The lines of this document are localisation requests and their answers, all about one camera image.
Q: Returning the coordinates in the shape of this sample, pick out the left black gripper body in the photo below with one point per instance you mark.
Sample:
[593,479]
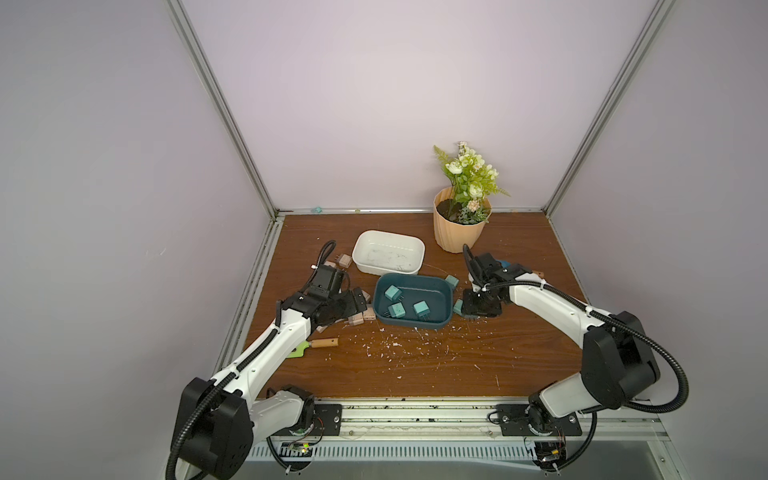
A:
[340,306]

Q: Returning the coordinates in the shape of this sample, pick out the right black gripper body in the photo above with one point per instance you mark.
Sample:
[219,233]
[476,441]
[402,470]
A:
[480,302]

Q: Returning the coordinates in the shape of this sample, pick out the white plastic storage box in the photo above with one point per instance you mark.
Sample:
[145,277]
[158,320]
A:
[378,253]

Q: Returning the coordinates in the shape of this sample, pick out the teal plastic storage box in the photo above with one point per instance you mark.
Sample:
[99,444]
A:
[435,291]

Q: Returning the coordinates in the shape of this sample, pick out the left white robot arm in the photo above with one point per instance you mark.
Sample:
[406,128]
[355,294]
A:
[219,419]

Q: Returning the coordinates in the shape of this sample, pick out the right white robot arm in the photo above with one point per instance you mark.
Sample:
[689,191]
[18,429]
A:
[618,359]

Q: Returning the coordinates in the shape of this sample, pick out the pink plug row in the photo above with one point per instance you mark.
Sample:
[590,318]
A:
[369,314]
[356,319]

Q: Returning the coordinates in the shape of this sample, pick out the green garden fork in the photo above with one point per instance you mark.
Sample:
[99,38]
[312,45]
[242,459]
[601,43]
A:
[299,351]

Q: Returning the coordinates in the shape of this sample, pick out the beige flower pot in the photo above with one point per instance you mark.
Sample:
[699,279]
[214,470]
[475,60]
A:
[451,236]

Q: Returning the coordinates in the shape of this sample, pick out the artificial green white flowers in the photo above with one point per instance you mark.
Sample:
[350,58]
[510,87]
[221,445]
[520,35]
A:
[472,181]

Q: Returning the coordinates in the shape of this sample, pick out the aluminium front rail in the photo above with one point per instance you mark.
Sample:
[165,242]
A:
[438,419]

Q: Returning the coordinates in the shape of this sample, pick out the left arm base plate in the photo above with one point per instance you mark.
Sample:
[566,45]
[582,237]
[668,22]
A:
[318,419]

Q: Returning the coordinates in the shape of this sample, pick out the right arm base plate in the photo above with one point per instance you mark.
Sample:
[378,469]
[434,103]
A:
[531,420]

